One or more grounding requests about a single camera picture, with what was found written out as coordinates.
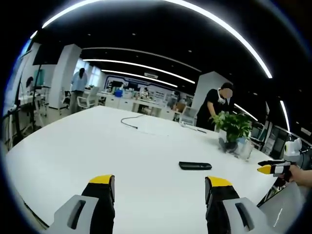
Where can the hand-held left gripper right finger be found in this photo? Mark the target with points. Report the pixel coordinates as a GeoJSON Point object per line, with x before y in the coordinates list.
{"type": "Point", "coordinates": [219, 197]}

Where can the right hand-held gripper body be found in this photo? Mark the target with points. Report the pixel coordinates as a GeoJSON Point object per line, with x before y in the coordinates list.
{"type": "Point", "coordinates": [292, 150]}

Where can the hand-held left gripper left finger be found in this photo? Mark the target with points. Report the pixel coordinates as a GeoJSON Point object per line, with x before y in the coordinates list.
{"type": "Point", "coordinates": [97, 195]}

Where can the black remote control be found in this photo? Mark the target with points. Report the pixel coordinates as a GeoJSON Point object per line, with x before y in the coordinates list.
{"type": "Point", "coordinates": [195, 166]}

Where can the person's right hand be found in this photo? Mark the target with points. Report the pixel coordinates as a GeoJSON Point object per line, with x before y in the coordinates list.
{"type": "Point", "coordinates": [302, 176]}

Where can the clear glass container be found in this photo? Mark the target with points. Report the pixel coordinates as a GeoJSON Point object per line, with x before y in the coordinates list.
{"type": "Point", "coordinates": [242, 148]}

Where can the green potted plant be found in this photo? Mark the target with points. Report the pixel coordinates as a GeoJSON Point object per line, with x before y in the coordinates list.
{"type": "Point", "coordinates": [232, 126]}

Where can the black pen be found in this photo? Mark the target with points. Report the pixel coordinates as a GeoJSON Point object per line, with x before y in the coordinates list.
{"type": "Point", "coordinates": [201, 131]}

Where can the white office chair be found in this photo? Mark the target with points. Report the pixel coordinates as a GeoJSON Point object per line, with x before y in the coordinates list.
{"type": "Point", "coordinates": [189, 115]}
{"type": "Point", "coordinates": [65, 96]}
{"type": "Point", "coordinates": [89, 97]}

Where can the white cabinet counter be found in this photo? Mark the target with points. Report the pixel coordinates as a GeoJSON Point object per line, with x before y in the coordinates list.
{"type": "Point", "coordinates": [136, 102]}

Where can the blue box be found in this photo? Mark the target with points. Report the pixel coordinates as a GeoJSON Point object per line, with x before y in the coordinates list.
{"type": "Point", "coordinates": [118, 92]}

